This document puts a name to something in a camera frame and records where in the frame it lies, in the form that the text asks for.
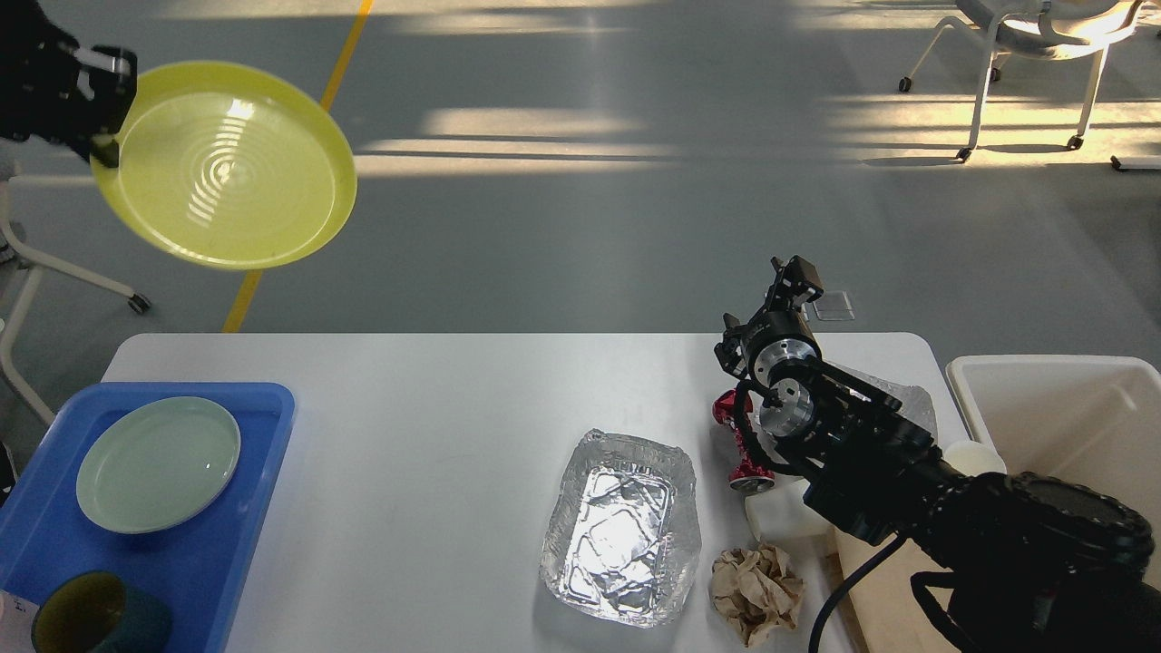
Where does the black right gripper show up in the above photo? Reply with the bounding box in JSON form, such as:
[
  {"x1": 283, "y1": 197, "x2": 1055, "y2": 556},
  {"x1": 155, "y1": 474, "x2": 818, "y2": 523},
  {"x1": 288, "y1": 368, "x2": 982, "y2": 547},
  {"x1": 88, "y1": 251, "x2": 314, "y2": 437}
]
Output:
[{"x1": 714, "y1": 256, "x2": 824, "y2": 382}]

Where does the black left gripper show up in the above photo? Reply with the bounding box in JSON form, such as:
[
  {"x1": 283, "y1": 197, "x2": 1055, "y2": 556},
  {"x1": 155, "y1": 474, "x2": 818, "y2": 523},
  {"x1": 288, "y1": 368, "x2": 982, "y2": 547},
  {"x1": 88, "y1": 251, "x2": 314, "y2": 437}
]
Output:
[{"x1": 1, "y1": 1, "x2": 140, "y2": 170}]

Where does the yellow plastic plate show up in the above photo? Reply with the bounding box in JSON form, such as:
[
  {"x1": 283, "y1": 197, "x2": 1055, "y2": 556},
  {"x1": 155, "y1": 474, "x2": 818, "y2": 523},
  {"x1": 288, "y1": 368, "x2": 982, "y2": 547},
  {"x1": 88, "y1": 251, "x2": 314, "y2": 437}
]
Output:
[{"x1": 91, "y1": 60, "x2": 356, "y2": 271}]

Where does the dark teal ribbed mug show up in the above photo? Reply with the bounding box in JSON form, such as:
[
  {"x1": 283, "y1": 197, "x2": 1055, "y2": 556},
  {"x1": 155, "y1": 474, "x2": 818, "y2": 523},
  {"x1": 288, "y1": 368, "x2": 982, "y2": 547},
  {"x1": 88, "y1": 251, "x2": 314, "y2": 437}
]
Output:
[{"x1": 33, "y1": 571, "x2": 171, "y2": 652}]

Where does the pink ribbed mug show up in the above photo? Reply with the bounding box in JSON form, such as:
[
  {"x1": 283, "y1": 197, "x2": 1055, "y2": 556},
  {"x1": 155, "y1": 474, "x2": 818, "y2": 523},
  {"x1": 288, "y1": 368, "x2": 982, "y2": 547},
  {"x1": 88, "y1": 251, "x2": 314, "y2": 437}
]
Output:
[{"x1": 0, "y1": 591, "x2": 39, "y2": 653}]

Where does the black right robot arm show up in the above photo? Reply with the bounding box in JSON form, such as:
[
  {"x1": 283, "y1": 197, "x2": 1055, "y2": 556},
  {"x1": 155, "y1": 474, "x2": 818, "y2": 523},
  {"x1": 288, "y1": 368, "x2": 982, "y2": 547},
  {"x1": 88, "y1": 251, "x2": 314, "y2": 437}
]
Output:
[{"x1": 714, "y1": 256, "x2": 1160, "y2": 652}]

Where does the crushed red soda can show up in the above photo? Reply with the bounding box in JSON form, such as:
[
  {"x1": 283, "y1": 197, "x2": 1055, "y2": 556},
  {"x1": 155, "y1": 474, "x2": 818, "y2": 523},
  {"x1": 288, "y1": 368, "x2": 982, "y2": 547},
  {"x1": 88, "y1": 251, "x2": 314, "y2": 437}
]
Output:
[{"x1": 711, "y1": 389, "x2": 776, "y2": 496}]

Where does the white chair base left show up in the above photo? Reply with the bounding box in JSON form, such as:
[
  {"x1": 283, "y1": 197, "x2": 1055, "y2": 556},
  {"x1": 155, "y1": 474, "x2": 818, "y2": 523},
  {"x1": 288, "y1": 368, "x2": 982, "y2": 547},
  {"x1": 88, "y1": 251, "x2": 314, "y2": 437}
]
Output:
[{"x1": 1, "y1": 174, "x2": 152, "y2": 426}]

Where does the crumpled brown paper ball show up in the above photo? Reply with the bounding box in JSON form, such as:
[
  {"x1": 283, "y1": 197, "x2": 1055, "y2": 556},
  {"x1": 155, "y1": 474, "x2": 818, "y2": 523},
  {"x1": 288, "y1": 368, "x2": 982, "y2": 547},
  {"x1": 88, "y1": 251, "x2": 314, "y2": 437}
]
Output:
[{"x1": 708, "y1": 544, "x2": 805, "y2": 648}]

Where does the aluminium foil tray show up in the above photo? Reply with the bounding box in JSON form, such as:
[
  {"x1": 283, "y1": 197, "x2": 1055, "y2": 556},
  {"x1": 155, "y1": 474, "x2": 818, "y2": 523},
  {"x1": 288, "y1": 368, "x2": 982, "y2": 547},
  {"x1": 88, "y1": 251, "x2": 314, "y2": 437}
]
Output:
[{"x1": 540, "y1": 429, "x2": 702, "y2": 629}]

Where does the white plastic bin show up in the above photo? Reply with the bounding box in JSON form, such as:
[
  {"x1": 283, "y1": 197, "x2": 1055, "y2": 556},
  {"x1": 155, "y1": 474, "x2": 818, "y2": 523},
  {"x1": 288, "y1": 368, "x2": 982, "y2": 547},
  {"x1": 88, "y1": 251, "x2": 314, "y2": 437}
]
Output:
[{"x1": 946, "y1": 356, "x2": 1160, "y2": 530}]

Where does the wooden board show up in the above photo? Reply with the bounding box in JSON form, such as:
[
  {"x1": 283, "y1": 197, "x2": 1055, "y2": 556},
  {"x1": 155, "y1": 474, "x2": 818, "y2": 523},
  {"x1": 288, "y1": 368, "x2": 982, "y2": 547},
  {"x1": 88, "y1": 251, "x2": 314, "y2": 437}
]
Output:
[{"x1": 839, "y1": 541, "x2": 956, "y2": 652}]

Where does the white office chair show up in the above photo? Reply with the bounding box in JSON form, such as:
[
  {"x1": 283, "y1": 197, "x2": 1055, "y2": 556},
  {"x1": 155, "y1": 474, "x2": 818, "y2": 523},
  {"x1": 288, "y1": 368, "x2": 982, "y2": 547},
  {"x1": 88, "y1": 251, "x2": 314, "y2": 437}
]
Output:
[{"x1": 897, "y1": 1, "x2": 1145, "y2": 164}]

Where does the pale green plate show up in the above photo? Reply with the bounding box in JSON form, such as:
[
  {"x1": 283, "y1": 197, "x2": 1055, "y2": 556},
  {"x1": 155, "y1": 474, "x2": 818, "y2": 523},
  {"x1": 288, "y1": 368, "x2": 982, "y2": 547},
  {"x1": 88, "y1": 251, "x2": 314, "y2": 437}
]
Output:
[{"x1": 75, "y1": 396, "x2": 243, "y2": 536}]

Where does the blue plastic tray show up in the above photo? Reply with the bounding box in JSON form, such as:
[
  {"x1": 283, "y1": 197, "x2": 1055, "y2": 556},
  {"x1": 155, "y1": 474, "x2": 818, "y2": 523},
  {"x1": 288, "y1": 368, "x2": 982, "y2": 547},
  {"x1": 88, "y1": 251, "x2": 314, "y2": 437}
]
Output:
[{"x1": 1, "y1": 382, "x2": 295, "y2": 652}]

